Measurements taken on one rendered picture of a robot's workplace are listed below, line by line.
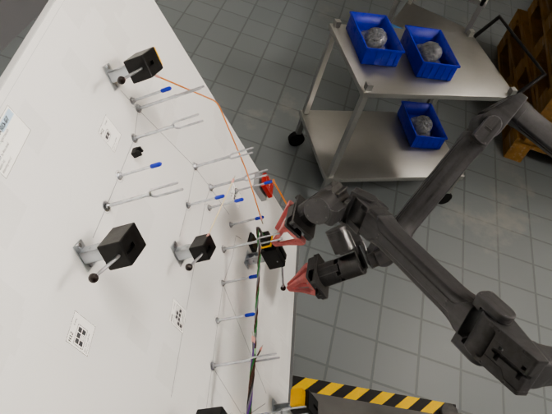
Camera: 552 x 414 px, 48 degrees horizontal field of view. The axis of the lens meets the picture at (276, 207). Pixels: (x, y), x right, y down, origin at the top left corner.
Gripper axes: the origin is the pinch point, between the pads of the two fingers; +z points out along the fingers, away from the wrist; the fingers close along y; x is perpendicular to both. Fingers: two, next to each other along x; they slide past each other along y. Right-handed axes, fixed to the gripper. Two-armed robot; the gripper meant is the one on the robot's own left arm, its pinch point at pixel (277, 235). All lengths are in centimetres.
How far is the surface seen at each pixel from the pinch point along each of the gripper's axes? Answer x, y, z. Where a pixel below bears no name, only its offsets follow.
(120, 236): -35, 44, -13
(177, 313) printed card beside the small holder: -14.4, 33.1, 4.8
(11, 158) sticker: -53, 44, -12
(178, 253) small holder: -20.1, 23.8, 1.5
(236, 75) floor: 8, -236, 96
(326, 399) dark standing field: 96, -46, 78
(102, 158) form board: -43, 27, -7
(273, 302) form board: 16.3, -2.1, 18.2
